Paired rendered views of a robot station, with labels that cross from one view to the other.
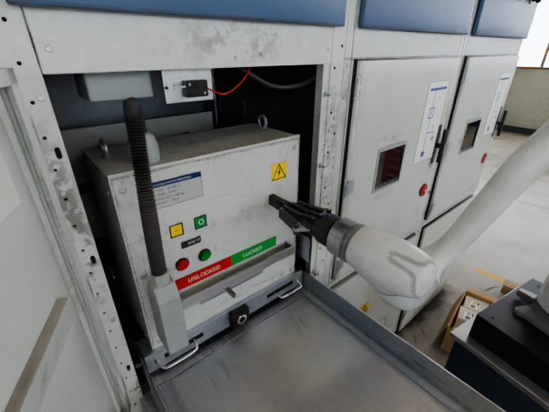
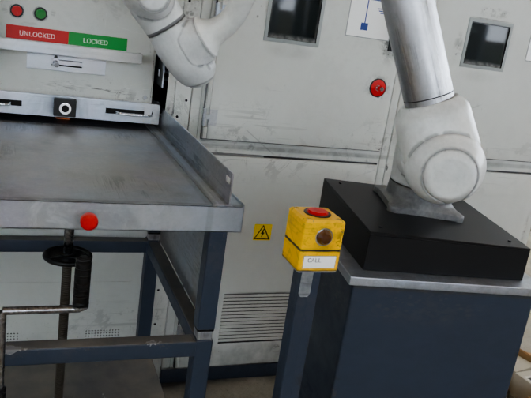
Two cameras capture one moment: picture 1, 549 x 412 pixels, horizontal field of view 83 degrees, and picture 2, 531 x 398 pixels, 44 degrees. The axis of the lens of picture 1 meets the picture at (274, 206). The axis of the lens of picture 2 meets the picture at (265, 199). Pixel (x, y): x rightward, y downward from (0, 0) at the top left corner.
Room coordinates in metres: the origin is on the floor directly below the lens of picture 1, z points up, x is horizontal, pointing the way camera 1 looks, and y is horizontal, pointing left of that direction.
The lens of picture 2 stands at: (-0.88, -1.00, 1.23)
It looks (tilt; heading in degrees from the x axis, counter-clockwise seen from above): 16 degrees down; 17
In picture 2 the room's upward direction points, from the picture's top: 9 degrees clockwise
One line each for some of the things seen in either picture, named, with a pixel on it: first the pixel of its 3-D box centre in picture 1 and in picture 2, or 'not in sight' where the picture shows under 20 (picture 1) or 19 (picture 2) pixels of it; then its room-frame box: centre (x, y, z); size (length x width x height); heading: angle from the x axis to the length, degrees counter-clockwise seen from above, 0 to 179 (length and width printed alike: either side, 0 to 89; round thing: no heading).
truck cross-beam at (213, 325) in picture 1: (233, 309); (64, 105); (0.70, 0.13, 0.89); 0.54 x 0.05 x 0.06; 130
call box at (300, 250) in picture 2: not in sight; (313, 238); (0.22, -0.76, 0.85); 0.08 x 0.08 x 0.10; 40
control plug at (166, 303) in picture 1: (167, 311); not in sight; (0.50, 0.23, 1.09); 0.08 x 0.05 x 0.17; 40
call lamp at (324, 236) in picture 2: not in sight; (325, 238); (0.19, -0.79, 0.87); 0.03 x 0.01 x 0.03; 130
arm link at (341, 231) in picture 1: (346, 239); not in sight; (0.57, -0.16, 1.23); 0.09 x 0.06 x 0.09; 130
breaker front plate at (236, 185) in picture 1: (229, 241); (69, 14); (0.68, 0.12, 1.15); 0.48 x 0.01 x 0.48; 130
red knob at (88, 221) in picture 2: not in sight; (88, 219); (0.11, -0.36, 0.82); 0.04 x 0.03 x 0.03; 40
